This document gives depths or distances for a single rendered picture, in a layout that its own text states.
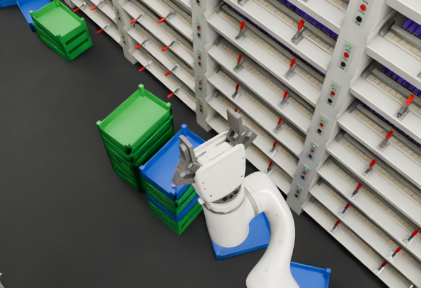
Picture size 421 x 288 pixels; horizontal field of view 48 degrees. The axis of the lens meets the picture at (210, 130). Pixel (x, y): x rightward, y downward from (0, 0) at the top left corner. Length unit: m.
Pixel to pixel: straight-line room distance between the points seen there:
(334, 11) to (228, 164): 0.85
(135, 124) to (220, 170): 1.51
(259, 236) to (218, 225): 1.53
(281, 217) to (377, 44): 0.72
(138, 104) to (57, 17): 1.09
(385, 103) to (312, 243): 1.07
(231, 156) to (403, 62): 0.79
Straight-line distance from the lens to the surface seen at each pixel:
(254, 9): 1.79
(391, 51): 1.47
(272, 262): 0.93
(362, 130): 1.75
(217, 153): 0.79
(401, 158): 1.73
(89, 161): 2.70
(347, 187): 2.07
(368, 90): 1.61
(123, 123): 2.30
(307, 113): 1.97
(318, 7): 1.55
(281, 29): 1.73
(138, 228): 2.47
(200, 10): 2.04
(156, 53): 2.70
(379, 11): 1.39
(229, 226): 0.91
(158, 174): 2.13
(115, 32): 3.12
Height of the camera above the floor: 2.27
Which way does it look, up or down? 57 degrees down
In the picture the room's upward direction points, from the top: straight up
